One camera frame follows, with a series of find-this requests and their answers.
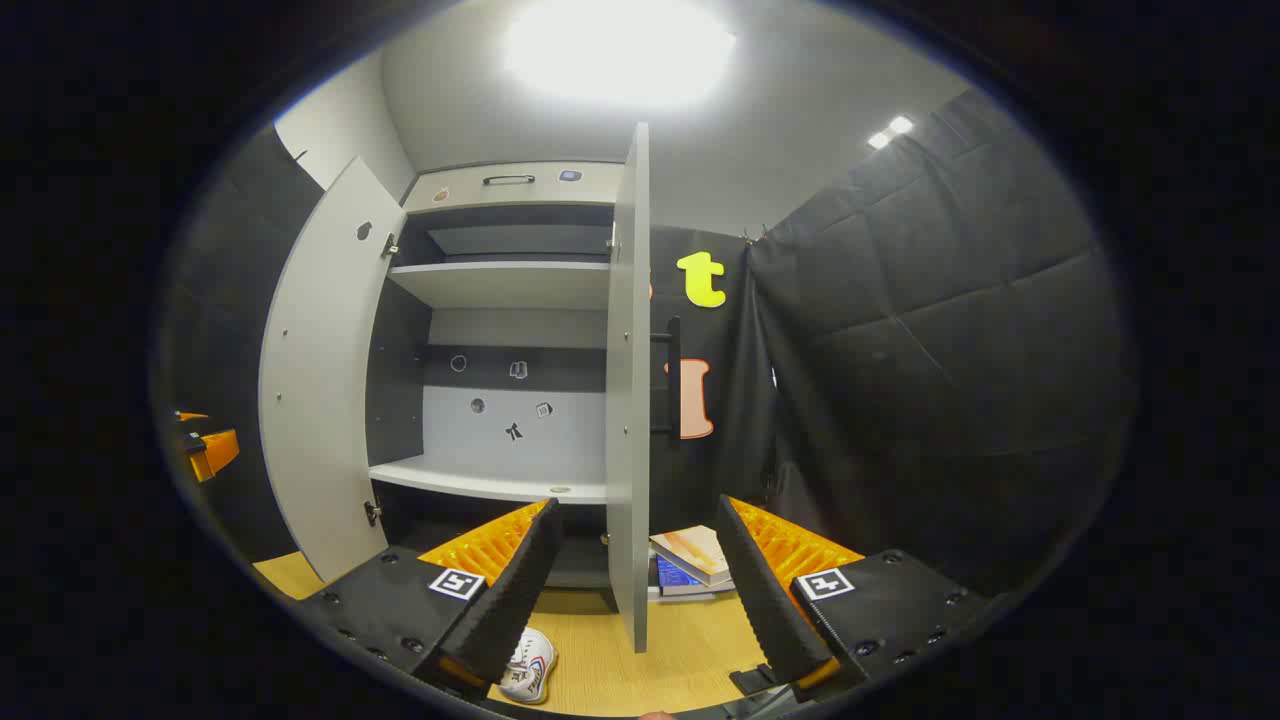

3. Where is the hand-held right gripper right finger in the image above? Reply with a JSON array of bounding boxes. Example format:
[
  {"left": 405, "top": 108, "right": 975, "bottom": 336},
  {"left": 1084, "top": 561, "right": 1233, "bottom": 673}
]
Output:
[{"left": 715, "top": 493, "right": 991, "bottom": 701}]

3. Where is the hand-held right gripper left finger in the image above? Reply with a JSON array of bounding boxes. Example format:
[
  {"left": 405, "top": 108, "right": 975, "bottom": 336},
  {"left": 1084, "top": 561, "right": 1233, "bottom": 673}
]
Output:
[{"left": 298, "top": 497, "right": 564, "bottom": 701}]

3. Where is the white striped shoe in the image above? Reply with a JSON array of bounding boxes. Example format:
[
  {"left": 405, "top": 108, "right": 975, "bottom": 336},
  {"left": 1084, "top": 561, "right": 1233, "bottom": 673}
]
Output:
[{"left": 498, "top": 627, "right": 558, "bottom": 706}]

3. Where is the grey cabinet door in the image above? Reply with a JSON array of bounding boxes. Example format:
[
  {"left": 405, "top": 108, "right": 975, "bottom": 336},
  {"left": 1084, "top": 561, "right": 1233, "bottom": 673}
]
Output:
[
  {"left": 258, "top": 155, "right": 406, "bottom": 584},
  {"left": 605, "top": 122, "right": 651, "bottom": 654}
]

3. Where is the grey shoe cabinet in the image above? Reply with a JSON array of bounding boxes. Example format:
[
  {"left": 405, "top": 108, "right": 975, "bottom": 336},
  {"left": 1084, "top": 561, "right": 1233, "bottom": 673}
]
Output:
[{"left": 365, "top": 160, "right": 626, "bottom": 611}]

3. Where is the grey cabinet drawer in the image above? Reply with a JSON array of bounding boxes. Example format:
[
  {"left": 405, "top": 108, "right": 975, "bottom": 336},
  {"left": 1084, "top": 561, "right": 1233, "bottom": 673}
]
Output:
[{"left": 403, "top": 162, "right": 626, "bottom": 213}]

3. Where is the tan book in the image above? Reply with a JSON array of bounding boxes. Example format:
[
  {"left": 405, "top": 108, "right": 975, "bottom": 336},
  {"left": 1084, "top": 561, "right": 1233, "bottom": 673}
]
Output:
[{"left": 650, "top": 525, "right": 736, "bottom": 588}]

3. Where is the black backdrop cloth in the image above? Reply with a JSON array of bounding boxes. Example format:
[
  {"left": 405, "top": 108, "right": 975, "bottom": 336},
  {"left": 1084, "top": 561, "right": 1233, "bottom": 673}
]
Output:
[{"left": 648, "top": 225, "right": 776, "bottom": 541}]

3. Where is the large ceiling light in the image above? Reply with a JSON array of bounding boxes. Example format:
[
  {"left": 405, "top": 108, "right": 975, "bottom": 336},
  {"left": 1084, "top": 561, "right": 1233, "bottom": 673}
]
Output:
[{"left": 500, "top": 0, "right": 738, "bottom": 106}]

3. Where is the black door handle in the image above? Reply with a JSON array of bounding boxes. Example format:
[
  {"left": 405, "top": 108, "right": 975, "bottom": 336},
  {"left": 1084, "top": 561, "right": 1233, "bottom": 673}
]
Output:
[{"left": 650, "top": 317, "right": 683, "bottom": 441}]

